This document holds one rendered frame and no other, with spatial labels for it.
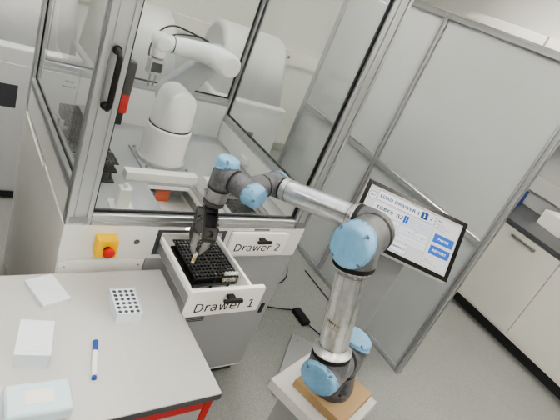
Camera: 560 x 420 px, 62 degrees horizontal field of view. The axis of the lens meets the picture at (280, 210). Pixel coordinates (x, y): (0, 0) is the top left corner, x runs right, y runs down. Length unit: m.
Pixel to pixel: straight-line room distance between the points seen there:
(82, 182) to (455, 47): 2.34
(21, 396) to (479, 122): 2.52
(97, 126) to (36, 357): 0.66
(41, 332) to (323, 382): 0.79
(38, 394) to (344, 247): 0.83
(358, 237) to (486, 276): 3.20
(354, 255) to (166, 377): 0.68
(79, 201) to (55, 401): 0.61
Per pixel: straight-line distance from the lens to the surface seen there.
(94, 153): 1.54
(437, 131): 3.10
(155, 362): 1.53
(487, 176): 2.86
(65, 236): 1.69
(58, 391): 1.37
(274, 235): 2.03
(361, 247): 1.18
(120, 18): 1.41
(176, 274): 1.68
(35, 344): 1.45
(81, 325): 1.59
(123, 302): 1.64
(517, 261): 4.20
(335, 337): 1.35
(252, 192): 1.38
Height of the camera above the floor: 1.87
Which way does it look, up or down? 25 degrees down
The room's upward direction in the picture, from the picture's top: 24 degrees clockwise
